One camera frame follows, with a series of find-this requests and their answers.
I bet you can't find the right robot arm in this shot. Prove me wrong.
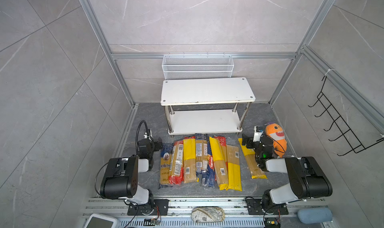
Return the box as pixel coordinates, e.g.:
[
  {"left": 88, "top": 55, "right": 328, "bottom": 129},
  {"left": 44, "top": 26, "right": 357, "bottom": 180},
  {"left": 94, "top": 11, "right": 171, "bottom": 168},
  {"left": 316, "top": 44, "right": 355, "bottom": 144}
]
[{"left": 240, "top": 123, "right": 333, "bottom": 214}]

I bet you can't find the orange shark plush toy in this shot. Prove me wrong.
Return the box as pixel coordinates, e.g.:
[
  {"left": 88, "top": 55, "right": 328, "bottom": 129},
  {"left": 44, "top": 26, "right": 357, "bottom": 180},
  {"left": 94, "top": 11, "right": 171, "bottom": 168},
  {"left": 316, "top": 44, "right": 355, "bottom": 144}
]
[{"left": 265, "top": 123, "right": 287, "bottom": 157}]

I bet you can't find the red spaghetti bag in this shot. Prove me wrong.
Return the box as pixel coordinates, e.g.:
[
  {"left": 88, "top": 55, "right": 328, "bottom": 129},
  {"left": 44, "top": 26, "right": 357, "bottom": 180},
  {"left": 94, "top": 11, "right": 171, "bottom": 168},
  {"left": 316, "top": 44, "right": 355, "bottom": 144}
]
[
  {"left": 215, "top": 136, "right": 228, "bottom": 165},
  {"left": 169, "top": 140, "right": 184, "bottom": 185}
]

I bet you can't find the blue grey foam roll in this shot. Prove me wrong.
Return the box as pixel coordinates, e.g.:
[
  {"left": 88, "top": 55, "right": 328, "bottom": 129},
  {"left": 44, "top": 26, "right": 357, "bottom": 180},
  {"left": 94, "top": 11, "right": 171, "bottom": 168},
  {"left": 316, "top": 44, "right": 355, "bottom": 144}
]
[{"left": 298, "top": 208, "right": 333, "bottom": 225}]

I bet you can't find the white two-tier shelf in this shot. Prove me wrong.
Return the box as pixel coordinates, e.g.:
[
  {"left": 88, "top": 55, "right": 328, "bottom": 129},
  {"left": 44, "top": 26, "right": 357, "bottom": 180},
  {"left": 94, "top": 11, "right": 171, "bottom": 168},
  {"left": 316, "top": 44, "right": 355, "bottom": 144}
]
[{"left": 161, "top": 77, "right": 256, "bottom": 135}]

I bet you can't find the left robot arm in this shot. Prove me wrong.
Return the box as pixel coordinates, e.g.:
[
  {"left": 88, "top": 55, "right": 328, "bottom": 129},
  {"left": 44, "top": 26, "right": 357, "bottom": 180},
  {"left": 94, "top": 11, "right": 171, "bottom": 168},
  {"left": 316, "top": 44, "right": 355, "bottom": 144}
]
[{"left": 94, "top": 120, "right": 163, "bottom": 216}]

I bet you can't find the yellow-top spaghetti bag barcode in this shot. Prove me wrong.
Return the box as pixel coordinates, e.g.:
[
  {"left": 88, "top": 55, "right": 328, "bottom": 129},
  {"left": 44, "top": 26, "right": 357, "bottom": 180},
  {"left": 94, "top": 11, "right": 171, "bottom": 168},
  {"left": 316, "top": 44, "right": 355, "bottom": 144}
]
[{"left": 210, "top": 137, "right": 229, "bottom": 191}]

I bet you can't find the patterned cloth pouch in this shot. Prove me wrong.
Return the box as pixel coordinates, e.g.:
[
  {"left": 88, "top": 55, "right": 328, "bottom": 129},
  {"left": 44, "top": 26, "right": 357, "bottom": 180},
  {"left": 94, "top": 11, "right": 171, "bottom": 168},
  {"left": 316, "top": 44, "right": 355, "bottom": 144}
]
[{"left": 191, "top": 207, "right": 225, "bottom": 223}]

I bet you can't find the clear blue-end spaghetti bag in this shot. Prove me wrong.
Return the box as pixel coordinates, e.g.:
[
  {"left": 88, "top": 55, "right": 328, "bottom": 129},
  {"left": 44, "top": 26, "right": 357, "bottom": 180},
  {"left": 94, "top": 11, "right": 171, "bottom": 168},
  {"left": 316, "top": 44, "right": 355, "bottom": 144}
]
[{"left": 195, "top": 133, "right": 208, "bottom": 175}]

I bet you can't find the black wire hook rack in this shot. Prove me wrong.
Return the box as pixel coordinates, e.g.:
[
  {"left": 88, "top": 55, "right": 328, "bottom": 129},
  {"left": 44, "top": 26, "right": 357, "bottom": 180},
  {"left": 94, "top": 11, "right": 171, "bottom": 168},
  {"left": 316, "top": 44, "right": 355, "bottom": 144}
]
[{"left": 308, "top": 75, "right": 384, "bottom": 157}]

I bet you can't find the blue tan spaghetti bag leftmost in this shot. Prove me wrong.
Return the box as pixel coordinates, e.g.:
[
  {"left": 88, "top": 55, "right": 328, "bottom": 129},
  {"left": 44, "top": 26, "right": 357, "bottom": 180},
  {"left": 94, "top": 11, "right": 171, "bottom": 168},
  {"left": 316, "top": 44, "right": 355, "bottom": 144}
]
[{"left": 159, "top": 143, "right": 174, "bottom": 189}]

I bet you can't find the red spaghetti bag left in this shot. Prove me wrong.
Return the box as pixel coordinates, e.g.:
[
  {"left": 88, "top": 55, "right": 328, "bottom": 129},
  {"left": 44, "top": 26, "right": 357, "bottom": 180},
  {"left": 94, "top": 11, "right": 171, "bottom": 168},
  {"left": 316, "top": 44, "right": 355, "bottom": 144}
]
[{"left": 169, "top": 140, "right": 184, "bottom": 185}]

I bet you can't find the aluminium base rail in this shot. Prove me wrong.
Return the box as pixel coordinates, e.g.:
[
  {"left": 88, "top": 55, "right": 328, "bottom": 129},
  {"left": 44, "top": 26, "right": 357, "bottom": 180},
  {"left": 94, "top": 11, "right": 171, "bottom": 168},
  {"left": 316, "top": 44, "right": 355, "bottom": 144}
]
[{"left": 76, "top": 197, "right": 336, "bottom": 228}]

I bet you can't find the red spaghetti bag right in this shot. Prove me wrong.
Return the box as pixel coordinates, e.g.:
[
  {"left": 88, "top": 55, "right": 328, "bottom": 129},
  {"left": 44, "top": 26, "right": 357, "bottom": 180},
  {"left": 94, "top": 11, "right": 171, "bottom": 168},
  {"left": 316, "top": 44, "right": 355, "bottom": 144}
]
[{"left": 215, "top": 136, "right": 228, "bottom": 165}]

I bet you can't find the yellow-end spaghetti bag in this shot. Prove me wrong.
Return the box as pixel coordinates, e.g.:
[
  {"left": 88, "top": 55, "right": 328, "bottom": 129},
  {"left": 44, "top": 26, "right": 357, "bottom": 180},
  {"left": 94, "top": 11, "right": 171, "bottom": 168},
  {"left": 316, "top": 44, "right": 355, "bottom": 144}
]
[{"left": 238, "top": 138, "right": 267, "bottom": 179}]

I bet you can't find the half yellow spaghetti bag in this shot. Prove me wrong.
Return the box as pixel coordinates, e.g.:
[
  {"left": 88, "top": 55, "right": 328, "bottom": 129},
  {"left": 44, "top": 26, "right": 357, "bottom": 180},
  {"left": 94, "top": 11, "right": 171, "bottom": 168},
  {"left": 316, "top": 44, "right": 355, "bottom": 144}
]
[{"left": 227, "top": 145, "right": 242, "bottom": 192}]

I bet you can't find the blue Barilla spaghetti bag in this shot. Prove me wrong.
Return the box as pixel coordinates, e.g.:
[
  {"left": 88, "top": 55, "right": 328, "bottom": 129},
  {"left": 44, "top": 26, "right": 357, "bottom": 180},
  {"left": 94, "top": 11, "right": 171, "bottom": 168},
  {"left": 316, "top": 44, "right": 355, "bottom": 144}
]
[{"left": 202, "top": 141, "right": 216, "bottom": 188}]

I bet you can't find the white wire mesh basket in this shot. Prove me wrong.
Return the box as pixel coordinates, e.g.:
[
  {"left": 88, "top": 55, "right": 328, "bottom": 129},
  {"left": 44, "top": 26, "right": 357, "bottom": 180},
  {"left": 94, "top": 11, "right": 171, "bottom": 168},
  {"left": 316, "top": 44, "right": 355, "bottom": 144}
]
[{"left": 162, "top": 54, "right": 234, "bottom": 80}]

